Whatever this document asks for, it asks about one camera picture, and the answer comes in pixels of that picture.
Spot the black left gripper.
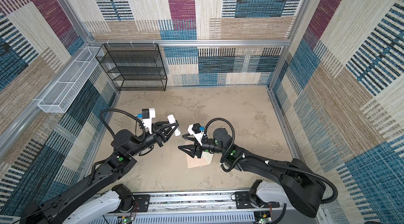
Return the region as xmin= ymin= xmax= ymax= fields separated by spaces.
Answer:
xmin=128 ymin=121 xmax=177 ymax=159

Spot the pink envelope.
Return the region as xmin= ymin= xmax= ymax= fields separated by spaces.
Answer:
xmin=186 ymin=151 xmax=214 ymax=169

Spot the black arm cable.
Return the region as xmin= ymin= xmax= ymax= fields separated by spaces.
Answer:
xmin=89 ymin=108 xmax=147 ymax=177
xmin=204 ymin=117 xmax=339 ymax=205

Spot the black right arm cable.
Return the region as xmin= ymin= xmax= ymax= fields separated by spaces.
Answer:
xmin=204 ymin=117 xmax=339 ymax=205

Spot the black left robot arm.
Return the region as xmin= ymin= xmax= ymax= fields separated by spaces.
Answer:
xmin=17 ymin=120 xmax=179 ymax=224

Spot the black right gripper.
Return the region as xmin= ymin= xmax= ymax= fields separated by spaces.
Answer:
xmin=178 ymin=133 xmax=225 ymax=159

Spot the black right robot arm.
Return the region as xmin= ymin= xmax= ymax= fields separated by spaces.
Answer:
xmin=178 ymin=128 xmax=326 ymax=218

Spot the white glue stick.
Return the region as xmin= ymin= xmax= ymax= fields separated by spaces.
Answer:
xmin=167 ymin=114 xmax=181 ymax=136

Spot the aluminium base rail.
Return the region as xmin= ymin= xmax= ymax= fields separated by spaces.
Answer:
xmin=56 ymin=188 xmax=329 ymax=224

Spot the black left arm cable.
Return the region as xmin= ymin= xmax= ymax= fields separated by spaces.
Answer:
xmin=89 ymin=108 xmax=147 ymax=177

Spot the white wire mesh basket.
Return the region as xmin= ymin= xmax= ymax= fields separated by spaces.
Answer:
xmin=37 ymin=46 xmax=100 ymax=114

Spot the black wire shelf rack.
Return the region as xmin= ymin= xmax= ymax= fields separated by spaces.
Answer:
xmin=95 ymin=43 xmax=167 ymax=91

